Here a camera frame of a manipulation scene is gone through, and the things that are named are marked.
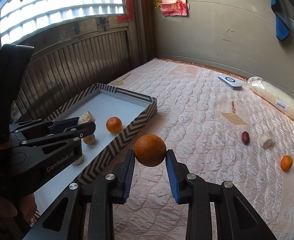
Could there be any large orange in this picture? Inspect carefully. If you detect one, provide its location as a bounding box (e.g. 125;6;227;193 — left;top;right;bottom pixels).
134;134;167;167

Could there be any brown longan fruit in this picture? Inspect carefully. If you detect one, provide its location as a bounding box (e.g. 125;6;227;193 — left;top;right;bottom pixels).
82;134;95;145

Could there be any person's hand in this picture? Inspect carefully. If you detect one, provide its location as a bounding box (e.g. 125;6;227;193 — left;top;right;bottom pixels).
0;194;37;226

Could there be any striped cardboard box lid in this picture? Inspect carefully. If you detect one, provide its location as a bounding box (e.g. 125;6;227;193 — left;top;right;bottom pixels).
37;83;157;236

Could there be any small orange tangerine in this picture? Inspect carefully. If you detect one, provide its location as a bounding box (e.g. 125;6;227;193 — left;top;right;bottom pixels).
280;155;293;172

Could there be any red jujube date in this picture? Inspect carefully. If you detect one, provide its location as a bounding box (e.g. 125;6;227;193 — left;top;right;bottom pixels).
241;131;250;145

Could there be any pink quilted mattress cover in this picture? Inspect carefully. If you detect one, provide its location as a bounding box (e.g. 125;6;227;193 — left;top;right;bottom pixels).
113;60;294;239

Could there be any wrapped white daikon radish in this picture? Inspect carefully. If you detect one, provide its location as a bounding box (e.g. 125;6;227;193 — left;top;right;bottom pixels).
247;76;294;120

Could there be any window with blinds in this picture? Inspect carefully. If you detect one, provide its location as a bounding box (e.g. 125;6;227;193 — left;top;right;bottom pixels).
0;0;125;44

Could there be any white blue flat scale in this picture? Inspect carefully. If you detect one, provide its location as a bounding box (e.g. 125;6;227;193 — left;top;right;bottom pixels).
218;74;242;90

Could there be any red paper window strip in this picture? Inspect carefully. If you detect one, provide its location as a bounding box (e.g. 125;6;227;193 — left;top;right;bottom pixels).
116;0;134;23

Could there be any blue grey hanging towel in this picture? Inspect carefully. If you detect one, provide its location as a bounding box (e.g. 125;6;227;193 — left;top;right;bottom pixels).
271;0;290;41

